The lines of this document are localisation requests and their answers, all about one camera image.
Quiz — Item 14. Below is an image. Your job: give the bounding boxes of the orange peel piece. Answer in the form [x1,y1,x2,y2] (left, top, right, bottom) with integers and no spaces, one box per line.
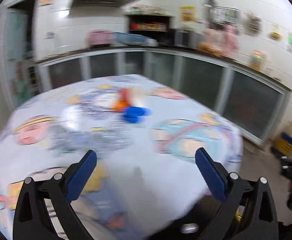
[112,101,130,112]

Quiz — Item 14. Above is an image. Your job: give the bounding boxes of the red paper cup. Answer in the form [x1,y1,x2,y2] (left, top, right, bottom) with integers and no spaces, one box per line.
[119,86,146,107]

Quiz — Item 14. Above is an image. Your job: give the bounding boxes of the kitchen counter cabinet glass doors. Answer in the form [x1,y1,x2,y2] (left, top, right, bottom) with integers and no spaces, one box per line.
[37,47,292,146]

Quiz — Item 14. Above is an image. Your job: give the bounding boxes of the large cooking oil jug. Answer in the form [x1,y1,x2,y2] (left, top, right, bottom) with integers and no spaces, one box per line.
[273,119,292,156]

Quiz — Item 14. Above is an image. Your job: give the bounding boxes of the cartoon printed tablecloth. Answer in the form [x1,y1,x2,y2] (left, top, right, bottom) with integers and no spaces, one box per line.
[0,75,243,239]

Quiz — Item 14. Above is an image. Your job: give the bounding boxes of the dish soap bottle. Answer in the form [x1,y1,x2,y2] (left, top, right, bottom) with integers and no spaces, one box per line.
[250,50,267,72]

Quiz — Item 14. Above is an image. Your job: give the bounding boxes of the pink thermos flask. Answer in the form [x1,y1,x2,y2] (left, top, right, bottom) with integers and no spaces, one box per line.
[222,24,238,59]
[204,28,218,46]

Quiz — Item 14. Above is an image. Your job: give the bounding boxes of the plastic bag of bread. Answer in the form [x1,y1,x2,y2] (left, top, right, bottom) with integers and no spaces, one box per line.
[196,41,222,56]

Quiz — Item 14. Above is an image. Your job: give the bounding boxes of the pink rice cooker pot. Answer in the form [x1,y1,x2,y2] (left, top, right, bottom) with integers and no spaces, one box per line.
[86,30,114,47]

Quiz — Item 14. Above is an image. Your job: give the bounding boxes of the blue plastic basket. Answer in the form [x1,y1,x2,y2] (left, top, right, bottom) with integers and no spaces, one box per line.
[114,32,158,47]

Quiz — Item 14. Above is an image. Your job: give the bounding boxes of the chopstick holder basket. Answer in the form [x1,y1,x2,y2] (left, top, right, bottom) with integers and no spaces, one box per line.
[244,12,262,35]

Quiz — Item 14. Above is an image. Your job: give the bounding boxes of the microwave oven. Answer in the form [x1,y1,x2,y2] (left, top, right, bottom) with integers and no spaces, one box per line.
[174,29,201,49]

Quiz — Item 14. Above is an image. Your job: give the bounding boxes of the flower painted door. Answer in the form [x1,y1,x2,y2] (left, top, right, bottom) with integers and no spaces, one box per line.
[0,8,33,109]

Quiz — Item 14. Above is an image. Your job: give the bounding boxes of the black spice shelf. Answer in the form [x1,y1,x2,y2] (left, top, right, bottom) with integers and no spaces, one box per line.
[126,14,175,46]

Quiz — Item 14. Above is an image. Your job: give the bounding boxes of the green handled brush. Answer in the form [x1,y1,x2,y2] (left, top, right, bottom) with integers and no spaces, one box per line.
[287,32,292,53]

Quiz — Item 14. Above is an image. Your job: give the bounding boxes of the yellow wall scoop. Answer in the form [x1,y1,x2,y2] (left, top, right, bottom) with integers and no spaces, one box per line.
[270,24,282,40]

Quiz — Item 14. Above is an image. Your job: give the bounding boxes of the wall utensil rack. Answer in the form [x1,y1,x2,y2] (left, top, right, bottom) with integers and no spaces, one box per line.
[203,0,240,25]

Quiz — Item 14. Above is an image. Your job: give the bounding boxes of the yellow wall poster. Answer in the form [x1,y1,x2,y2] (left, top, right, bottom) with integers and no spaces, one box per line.
[179,6,196,22]

